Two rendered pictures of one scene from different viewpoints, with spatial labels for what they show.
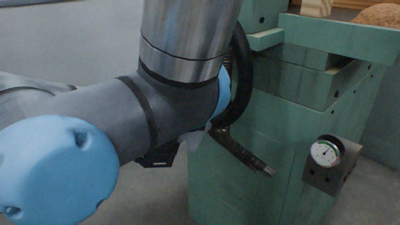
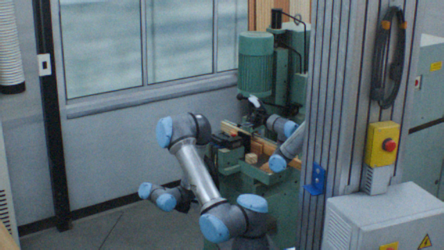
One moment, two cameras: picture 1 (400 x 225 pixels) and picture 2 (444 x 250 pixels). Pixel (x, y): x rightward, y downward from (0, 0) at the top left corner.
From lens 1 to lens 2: 2.16 m
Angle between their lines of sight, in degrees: 11
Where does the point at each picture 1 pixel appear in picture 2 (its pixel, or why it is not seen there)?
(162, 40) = (184, 182)
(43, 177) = (166, 201)
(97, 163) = (173, 201)
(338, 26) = (254, 169)
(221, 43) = not seen: hidden behind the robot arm
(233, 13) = not seen: hidden behind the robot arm
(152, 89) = (182, 190)
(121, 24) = not seen: hidden behind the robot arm
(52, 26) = (112, 126)
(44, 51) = (104, 144)
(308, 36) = (247, 170)
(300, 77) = (247, 186)
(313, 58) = (250, 179)
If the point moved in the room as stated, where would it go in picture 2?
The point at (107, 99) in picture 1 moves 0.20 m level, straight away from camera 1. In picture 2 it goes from (174, 192) to (168, 172)
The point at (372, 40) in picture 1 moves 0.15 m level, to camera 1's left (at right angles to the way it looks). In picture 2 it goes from (263, 176) to (232, 173)
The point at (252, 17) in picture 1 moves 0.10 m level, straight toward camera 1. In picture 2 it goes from (223, 162) to (216, 171)
